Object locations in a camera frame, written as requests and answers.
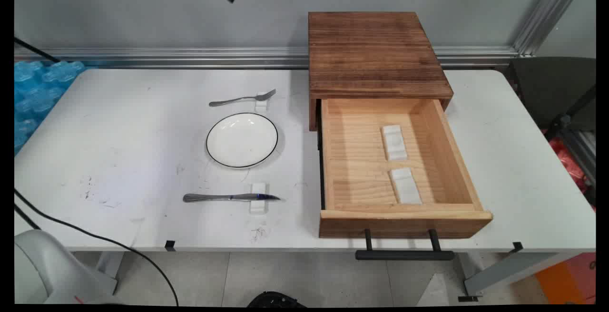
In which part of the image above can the long black robot cable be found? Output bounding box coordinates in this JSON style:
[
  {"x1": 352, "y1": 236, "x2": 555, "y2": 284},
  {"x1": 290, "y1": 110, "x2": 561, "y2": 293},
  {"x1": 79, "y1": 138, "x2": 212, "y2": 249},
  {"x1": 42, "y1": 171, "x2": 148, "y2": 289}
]
[{"x1": 14, "y1": 189, "x2": 180, "y2": 306}]

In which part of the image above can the black drawer handle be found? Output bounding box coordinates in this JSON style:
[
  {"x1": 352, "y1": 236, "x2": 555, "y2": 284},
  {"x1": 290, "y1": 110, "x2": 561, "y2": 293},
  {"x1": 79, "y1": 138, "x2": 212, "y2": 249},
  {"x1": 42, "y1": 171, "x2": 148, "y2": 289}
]
[{"x1": 355, "y1": 229, "x2": 456, "y2": 261}]

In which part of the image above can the horizontal aluminium rail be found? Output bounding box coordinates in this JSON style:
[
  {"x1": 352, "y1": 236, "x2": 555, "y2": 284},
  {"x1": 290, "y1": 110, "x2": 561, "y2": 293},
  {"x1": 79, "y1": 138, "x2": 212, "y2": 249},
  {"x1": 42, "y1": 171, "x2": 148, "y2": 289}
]
[{"x1": 14, "y1": 46, "x2": 520, "y2": 70}]

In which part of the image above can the orange box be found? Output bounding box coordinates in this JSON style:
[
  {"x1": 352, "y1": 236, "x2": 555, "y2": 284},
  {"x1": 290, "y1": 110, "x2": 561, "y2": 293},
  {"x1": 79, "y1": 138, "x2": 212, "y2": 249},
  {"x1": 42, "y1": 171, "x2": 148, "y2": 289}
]
[{"x1": 535, "y1": 253, "x2": 596, "y2": 305}]

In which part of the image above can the dark brown wooden cabinet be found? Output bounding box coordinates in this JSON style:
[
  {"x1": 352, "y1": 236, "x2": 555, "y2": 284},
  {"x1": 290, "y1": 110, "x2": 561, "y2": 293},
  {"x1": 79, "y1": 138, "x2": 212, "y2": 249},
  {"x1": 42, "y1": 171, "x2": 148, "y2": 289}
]
[{"x1": 308, "y1": 11, "x2": 454, "y2": 132}]

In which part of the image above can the light wooden drawer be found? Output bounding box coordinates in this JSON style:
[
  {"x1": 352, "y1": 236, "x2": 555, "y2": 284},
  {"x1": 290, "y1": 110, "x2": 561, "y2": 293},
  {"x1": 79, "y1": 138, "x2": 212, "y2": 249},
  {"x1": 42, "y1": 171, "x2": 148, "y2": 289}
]
[{"x1": 317, "y1": 97, "x2": 493, "y2": 240}]

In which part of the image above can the silver fork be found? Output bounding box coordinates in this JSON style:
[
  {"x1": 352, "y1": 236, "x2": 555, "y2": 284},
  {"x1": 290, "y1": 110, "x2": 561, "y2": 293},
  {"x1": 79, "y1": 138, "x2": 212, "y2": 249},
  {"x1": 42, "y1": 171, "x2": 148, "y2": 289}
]
[{"x1": 208, "y1": 88, "x2": 277, "y2": 107}]

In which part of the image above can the red plastic bag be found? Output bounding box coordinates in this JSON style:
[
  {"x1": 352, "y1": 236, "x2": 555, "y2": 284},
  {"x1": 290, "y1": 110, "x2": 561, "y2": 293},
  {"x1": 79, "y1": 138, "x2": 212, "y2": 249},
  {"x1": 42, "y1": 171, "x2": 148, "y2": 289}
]
[{"x1": 546, "y1": 136, "x2": 591, "y2": 195}]

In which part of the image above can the thin black cable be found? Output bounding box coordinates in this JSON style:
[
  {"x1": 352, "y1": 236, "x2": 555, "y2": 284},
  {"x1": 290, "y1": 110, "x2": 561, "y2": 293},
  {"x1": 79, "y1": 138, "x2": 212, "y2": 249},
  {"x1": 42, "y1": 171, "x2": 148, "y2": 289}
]
[{"x1": 14, "y1": 38, "x2": 61, "y2": 63}]

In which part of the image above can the white plate with black rim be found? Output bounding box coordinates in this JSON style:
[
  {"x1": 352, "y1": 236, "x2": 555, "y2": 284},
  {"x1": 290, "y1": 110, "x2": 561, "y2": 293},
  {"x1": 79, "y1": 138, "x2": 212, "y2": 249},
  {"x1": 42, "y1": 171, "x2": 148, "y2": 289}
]
[{"x1": 206, "y1": 112, "x2": 279, "y2": 169}]

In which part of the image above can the slanted aluminium post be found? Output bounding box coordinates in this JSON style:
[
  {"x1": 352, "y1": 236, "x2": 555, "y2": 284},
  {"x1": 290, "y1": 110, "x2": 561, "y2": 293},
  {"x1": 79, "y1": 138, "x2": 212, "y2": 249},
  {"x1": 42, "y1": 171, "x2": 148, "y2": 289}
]
[{"x1": 511, "y1": 0, "x2": 589, "y2": 59}]

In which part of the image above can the black object on floor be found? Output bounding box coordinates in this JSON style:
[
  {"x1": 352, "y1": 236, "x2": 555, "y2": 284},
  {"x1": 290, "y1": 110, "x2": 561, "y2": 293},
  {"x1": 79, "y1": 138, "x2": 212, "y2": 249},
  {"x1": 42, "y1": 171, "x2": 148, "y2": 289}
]
[{"x1": 247, "y1": 291, "x2": 308, "y2": 308}]

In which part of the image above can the silver table knife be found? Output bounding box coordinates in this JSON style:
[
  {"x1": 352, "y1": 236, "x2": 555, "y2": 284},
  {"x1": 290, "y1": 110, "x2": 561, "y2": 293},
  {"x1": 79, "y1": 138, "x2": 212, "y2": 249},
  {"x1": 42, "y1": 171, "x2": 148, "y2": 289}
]
[{"x1": 183, "y1": 193, "x2": 281, "y2": 203}]

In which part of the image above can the blue bubble wrap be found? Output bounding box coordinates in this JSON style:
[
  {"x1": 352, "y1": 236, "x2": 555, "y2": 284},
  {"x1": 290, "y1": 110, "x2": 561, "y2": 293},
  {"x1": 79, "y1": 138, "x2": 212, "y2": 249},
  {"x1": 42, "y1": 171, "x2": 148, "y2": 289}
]
[{"x1": 14, "y1": 60, "x2": 87, "y2": 156}]

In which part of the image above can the white table leg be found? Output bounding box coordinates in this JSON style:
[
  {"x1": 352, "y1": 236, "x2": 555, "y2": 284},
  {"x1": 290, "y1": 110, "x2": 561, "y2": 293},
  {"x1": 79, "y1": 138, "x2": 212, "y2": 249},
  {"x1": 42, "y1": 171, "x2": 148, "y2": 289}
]
[
  {"x1": 458, "y1": 253, "x2": 563, "y2": 302},
  {"x1": 97, "y1": 251, "x2": 125, "y2": 294}
]

